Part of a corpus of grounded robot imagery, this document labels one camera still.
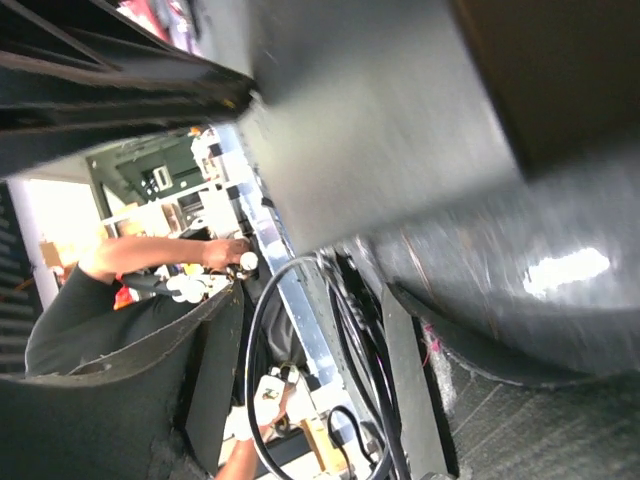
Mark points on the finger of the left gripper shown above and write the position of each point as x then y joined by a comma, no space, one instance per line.
563,74

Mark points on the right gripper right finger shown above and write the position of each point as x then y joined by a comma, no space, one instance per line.
153,410

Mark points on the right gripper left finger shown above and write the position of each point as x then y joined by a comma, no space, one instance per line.
78,74

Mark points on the background shelving with clutter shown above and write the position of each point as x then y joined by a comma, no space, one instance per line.
168,185

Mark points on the aluminium rail frame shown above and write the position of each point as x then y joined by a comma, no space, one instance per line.
321,395

